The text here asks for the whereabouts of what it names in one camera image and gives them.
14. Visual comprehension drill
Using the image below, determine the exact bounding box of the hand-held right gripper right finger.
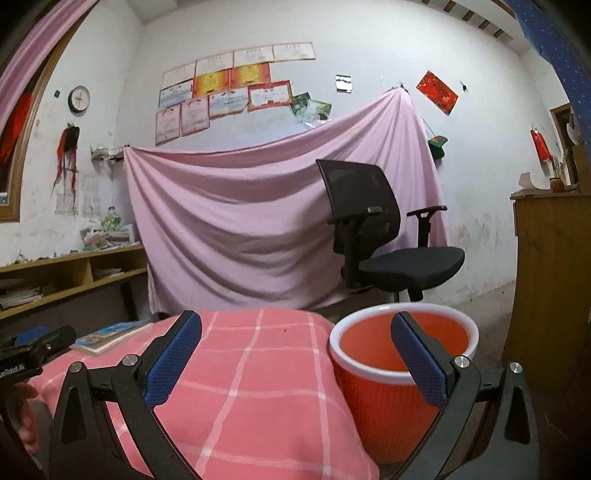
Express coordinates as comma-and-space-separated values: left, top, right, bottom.
390, 311, 541, 480

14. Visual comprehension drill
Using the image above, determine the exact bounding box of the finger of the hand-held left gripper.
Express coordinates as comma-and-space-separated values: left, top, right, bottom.
11, 326, 49, 347
30, 325, 77, 365

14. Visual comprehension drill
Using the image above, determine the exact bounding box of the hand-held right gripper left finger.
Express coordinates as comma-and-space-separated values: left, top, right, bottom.
48, 310, 204, 480

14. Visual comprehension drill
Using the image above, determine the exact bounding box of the orange bucket with white rim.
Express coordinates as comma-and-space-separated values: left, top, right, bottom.
329, 303, 479, 464

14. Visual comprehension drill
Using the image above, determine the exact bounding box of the person's left hand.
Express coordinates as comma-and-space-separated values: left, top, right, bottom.
16, 382, 43, 455

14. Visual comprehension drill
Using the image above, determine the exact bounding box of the stack of papers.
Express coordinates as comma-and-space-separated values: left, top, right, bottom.
0, 287, 44, 311

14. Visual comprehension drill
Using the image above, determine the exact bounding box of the blue picture book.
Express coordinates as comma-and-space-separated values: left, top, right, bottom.
69, 320, 154, 356

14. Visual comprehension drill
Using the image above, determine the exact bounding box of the wooden shelf desk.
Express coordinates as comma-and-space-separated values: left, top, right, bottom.
0, 244, 148, 333

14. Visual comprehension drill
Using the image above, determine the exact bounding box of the pink checked tablecloth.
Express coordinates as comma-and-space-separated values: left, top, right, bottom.
25, 308, 380, 480

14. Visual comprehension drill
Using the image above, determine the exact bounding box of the black office chair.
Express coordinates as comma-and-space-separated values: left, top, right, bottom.
316, 159, 466, 303

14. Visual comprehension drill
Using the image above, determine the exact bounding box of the stack of books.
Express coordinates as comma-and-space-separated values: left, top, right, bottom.
81, 224, 139, 252

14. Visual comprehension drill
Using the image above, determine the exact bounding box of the pink hanging sheet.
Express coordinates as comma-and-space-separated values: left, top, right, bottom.
124, 88, 451, 315

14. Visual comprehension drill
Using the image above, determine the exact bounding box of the wooden cabinet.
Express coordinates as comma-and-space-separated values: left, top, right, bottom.
501, 191, 591, 398

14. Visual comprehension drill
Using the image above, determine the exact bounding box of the red and black tassel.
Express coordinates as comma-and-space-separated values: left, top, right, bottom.
53, 126, 81, 195

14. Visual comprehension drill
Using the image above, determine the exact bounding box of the red cloth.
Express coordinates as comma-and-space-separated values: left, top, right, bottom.
0, 92, 33, 160

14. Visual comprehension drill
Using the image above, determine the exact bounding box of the red hanging ornament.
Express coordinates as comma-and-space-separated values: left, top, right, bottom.
530, 128, 551, 162

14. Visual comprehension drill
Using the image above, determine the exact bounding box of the pink curtain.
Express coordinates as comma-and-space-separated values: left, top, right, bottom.
0, 0, 100, 121

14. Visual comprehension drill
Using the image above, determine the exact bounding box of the blue dotted cloth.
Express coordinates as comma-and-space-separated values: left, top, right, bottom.
501, 0, 591, 158

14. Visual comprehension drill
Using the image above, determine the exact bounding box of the paper wall chart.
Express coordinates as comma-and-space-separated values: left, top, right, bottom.
54, 182, 79, 217
81, 175, 102, 217

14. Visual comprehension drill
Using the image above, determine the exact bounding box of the wooden window frame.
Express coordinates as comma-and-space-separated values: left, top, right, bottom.
0, 18, 84, 224

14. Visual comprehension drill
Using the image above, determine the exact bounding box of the round wall clock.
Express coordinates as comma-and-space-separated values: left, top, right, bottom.
68, 86, 91, 113

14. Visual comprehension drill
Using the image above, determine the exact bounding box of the red wall poster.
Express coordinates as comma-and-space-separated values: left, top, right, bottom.
416, 70, 459, 117

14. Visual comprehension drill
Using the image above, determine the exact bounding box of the wooden wall frame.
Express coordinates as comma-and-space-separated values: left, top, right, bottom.
549, 104, 591, 185

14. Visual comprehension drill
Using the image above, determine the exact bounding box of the group of wall certificates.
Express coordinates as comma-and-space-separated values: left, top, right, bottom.
154, 42, 317, 146

